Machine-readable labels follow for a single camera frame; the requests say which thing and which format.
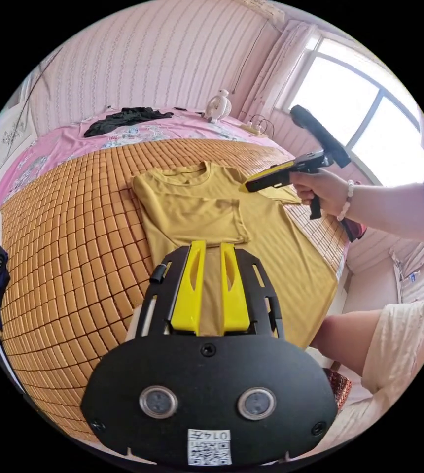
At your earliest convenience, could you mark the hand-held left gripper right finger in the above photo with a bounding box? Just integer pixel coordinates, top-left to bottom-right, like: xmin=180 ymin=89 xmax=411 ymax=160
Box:
xmin=220 ymin=242 xmax=252 ymax=332

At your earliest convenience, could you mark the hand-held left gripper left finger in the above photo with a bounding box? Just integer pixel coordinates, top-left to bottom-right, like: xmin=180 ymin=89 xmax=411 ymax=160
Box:
xmin=170 ymin=240 xmax=207 ymax=332

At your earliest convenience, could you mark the yellow short sleeve shirt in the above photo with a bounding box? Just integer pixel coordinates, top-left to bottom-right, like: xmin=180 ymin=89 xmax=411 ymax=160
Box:
xmin=130 ymin=160 xmax=341 ymax=350

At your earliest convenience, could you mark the person's right forearm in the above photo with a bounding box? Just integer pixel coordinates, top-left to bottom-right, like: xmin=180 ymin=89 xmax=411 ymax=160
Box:
xmin=339 ymin=159 xmax=424 ymax=243

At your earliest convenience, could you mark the person's right hand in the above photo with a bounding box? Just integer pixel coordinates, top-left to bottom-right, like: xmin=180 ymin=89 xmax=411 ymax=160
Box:
xmin=290 ymin=169 xmax=350 ymax=219

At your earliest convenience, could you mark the white power strip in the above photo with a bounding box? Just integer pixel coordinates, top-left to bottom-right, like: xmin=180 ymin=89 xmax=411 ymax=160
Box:
xmin=238 ymin=113 xmax=274 ymax=136

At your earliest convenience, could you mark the white fan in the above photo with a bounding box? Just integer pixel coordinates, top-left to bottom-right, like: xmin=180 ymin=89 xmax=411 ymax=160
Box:
xmin=204 ymin=88 xmax=233 ymax=125

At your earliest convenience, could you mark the pink curtain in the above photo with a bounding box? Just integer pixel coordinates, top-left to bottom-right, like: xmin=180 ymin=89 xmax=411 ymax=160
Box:
xmin=239 ymin=19 xmax=323 ymax=121

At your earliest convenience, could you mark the window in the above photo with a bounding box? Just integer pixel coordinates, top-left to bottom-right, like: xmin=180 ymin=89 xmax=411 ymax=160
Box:
xmin=273 ymin=32 xmax=424 ymax=187

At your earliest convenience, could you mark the bed with woven mat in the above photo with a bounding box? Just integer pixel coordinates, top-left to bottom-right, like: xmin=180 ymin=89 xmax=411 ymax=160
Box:
xmin=0 ymin=106 xmax=350 ymax=450

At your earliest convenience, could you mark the person's body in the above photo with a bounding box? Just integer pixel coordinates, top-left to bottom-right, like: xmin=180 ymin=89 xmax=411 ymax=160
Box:
xmin=309 ymin=292 xmax=424 ymax=450

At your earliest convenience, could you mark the black garment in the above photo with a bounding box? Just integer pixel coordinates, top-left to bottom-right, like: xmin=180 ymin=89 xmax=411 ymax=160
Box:
xmin=83 ymin=106 xmax=175 ymax=138

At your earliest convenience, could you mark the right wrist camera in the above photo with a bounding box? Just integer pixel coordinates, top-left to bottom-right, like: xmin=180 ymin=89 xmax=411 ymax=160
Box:
xmin=289 ymin=104 xmax=352 ymax=169

